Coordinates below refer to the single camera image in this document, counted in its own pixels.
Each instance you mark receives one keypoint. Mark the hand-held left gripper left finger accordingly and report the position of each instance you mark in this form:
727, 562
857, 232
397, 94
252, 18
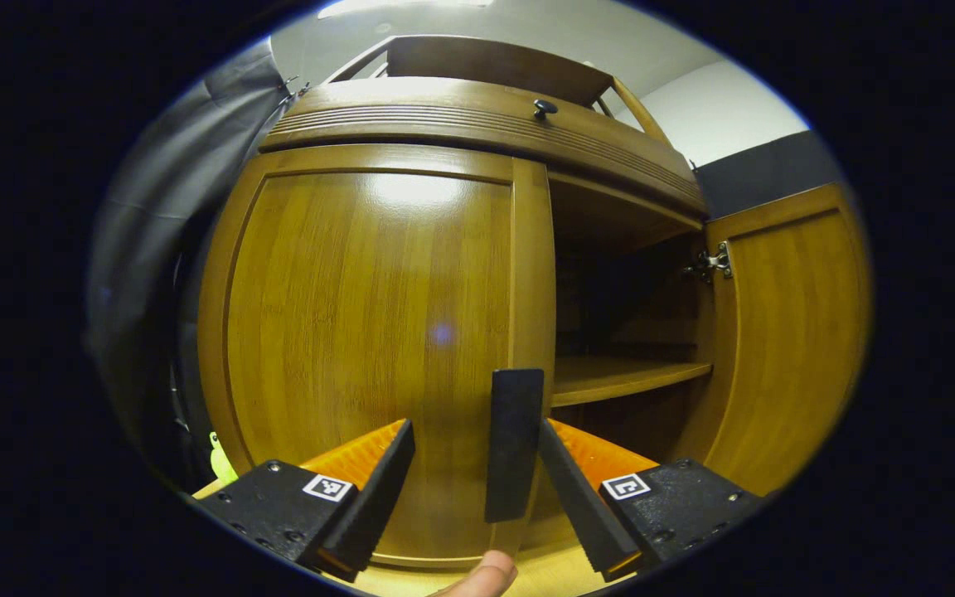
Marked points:
374, 506

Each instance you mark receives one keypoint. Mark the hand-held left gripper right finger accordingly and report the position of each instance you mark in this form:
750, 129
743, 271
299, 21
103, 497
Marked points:
581, 506

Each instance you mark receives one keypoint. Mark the wooden cabinet door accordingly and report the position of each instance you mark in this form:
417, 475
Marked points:
345, 315
792, 332

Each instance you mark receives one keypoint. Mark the wooden inner cabinet shelf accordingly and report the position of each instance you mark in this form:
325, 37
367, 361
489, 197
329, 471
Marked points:
610, 377

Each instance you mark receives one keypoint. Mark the metal door hinge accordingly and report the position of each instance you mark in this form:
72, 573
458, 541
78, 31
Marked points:
714, 263

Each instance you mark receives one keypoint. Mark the wooden cabinet drawer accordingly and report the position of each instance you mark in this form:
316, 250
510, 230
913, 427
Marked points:
411, 108

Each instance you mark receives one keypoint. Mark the green frog plush toy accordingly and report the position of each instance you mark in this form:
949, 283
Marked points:
222, 464

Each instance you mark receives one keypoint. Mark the black backdrop cloth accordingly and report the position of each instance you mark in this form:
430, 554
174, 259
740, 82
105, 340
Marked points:
154, 207

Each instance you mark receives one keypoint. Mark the black drawer knob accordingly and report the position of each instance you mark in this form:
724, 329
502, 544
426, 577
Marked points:
545, 108

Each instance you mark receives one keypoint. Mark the ceiling light panel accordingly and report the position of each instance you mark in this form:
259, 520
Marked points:
403, 7

